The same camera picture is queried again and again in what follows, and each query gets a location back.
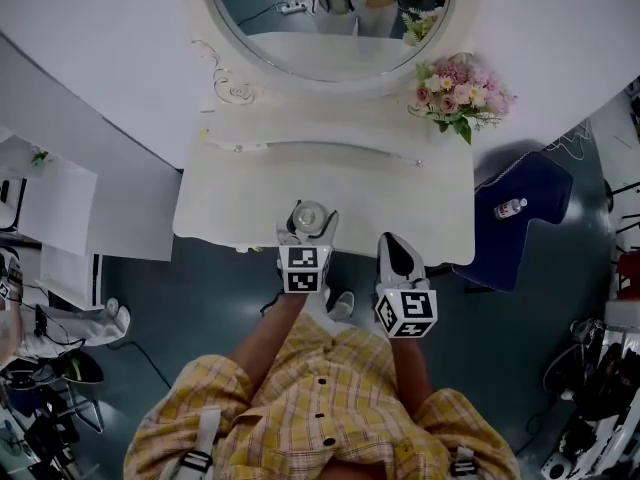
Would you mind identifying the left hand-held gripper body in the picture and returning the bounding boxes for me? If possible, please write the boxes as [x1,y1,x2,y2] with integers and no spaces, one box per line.
[276,241,335,295]

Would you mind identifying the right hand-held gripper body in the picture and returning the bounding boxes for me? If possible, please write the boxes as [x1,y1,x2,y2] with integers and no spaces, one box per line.
[373,277,440,341]

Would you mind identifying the small clear glass jar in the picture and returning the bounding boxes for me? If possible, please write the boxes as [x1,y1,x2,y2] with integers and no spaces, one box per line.
[291,200,328,235]

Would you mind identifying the person's right forearm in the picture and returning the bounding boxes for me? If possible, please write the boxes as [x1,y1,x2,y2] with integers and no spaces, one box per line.
[389,336,434,422]

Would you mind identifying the person's left forearm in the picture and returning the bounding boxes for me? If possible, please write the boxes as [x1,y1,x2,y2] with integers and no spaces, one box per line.
[229,292,315,405]

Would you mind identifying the white vanity table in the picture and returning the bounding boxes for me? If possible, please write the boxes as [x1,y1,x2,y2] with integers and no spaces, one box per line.
[171,82,477,268]

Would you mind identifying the person's white shoe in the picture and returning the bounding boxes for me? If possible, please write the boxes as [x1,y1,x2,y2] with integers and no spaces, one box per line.
[326,290,356,323]

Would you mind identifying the clear water bottle red label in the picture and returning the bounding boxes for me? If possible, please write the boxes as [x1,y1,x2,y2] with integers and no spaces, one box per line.
[493,197,529,221]

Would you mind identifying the yellow plaid shirt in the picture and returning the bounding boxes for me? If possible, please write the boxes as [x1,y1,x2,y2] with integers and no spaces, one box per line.
[123,312,522,480]

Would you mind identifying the dark blue chair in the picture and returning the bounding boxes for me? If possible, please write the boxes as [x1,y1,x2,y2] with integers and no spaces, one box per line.
[451,150,575,295]

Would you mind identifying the oval white-framed mirror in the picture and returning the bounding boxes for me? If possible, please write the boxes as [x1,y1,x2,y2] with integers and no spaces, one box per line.
[177,0,487,101]

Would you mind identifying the pink flower bouquet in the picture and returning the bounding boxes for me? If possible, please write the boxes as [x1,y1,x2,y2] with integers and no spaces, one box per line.
[406,53,518,146]

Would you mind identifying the small white device box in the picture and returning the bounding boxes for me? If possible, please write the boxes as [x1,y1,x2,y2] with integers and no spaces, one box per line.
[540,455,572,480]

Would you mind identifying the red object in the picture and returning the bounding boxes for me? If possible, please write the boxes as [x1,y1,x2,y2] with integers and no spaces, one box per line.
[617,251,640,300]

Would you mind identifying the white shelf unit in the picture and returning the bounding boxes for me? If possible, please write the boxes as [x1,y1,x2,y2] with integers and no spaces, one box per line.
[0,134,104,310]

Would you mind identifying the white harness strap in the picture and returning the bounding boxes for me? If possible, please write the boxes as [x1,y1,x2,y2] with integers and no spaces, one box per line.
[448,445,476,480]
[173,406,222,480]

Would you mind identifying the black floor cable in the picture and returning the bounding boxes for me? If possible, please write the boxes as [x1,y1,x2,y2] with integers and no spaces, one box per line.
[106,339,174,390]

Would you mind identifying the black cable tangle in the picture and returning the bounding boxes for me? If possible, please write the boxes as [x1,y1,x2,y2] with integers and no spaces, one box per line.
[542,317,640,424]

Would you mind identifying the white floor cable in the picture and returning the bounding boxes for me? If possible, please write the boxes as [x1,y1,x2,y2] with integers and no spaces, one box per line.
[547,122,594,162]

